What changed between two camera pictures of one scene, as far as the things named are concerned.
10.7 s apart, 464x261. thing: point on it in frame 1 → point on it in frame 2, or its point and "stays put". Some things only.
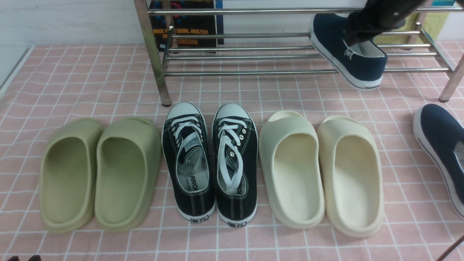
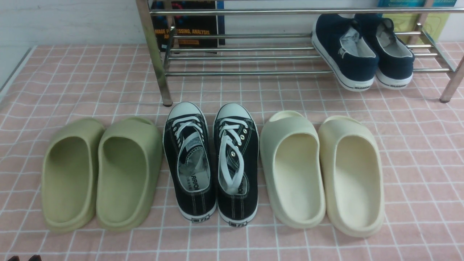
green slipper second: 128,161 stays put
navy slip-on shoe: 442,134 → 394,70
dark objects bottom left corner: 35,257 stays put
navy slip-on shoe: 363,64 stays put
